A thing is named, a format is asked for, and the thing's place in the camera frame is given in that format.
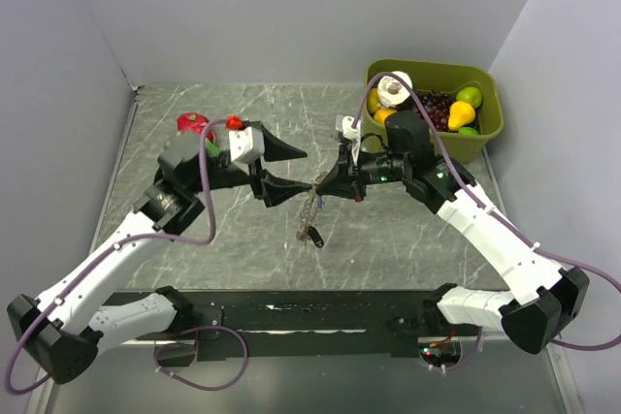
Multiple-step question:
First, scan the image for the yellow pear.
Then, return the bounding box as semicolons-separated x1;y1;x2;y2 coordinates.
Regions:
447;101;476;132

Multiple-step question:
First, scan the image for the yellow lemon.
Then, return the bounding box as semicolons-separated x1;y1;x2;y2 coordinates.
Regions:
367;88;381;115

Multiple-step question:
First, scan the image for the olive green plastic bin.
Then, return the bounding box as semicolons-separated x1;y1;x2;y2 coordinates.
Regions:
363;58;504;166

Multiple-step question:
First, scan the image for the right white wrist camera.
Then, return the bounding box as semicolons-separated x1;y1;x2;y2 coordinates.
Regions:
335;114;362;167

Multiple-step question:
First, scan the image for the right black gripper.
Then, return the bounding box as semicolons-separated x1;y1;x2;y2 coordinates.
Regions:
315;143;409;203

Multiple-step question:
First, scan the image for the orange fruit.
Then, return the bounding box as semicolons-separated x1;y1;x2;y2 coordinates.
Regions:
373;108;397;126

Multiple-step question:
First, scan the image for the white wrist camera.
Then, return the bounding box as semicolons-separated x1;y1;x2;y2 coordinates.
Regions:
335;114;362;167
228;126;265;165

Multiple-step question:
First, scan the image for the red dragon fruit toy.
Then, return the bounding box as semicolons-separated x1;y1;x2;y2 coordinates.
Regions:
177;112;220;154

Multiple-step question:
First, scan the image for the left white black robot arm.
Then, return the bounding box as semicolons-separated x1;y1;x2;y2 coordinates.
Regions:
7;115;311;384

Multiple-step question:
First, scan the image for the small green fruit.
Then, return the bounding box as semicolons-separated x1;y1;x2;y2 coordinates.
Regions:
458;126;479;136

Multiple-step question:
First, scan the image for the aluminium frame rail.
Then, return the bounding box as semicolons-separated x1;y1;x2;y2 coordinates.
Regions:
23;86;147;414

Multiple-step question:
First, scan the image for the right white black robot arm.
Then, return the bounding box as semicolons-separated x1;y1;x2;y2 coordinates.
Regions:
316;111;589;354

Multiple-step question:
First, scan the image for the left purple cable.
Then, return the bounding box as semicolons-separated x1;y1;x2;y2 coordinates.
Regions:
6;115;250;395

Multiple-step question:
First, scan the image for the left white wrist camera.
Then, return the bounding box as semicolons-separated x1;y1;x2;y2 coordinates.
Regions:
228;126;265;165

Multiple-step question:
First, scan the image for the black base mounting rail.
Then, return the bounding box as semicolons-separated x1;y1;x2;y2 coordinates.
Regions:
120;289;501;362

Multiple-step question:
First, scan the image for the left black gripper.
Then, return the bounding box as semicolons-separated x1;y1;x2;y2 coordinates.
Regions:
187;122;312;206

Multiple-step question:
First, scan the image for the black key fob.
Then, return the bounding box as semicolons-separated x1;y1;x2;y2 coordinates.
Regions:
307;226;325;248

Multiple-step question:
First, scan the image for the dark red grapes bunch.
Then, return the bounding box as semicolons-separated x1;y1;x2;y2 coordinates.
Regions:
416;90;454;132

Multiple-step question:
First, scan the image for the green lime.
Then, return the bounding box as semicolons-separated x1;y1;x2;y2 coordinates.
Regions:
456;86;483;109

